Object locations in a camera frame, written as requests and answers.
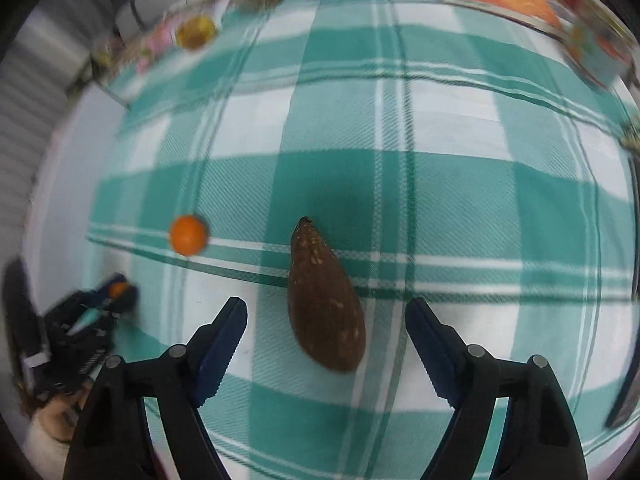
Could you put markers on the orange tangerine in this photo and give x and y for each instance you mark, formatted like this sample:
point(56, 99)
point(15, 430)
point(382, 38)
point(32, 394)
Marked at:
point(188, 235)
point(117, 289)

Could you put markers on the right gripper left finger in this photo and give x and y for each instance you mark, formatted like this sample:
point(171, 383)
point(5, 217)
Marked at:
point(112, 439)

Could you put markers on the teal white plaid tablecloth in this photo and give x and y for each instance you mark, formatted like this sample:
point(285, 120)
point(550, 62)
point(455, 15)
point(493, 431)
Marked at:
point(441, 152)

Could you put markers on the yellow fruit in bag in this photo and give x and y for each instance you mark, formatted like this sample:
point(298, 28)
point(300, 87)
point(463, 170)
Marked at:
point(195, 32)

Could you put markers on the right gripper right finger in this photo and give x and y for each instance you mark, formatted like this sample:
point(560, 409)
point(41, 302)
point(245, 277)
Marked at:
point(539, 439)

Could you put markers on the brown sweet potato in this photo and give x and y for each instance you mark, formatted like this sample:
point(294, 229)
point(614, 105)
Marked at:
point(324, 309)

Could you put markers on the pink packet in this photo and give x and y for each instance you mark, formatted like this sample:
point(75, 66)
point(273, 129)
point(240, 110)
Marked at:
point(142, 51)

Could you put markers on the small printed box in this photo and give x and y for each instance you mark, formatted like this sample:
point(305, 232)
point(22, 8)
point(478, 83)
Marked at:
point(600, 45)

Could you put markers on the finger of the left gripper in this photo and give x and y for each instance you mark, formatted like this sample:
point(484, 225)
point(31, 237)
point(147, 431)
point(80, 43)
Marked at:
point(104, 290)
point(126, 302)

